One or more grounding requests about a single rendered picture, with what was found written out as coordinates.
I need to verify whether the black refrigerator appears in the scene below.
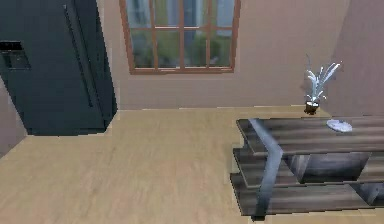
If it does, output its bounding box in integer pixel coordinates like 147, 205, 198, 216
0, 0, 119, 137

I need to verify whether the brown framed window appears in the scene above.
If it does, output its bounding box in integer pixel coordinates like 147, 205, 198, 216
118, 0, 242, 75

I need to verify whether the white plant in brown pot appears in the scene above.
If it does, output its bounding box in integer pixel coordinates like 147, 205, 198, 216
303, 55, 342, 116

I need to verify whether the dark wooden shelf table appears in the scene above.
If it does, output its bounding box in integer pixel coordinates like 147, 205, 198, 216
229, 115, 384, 222

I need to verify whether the white plate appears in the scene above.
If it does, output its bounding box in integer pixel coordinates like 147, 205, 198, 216
326, 119, 354, 133

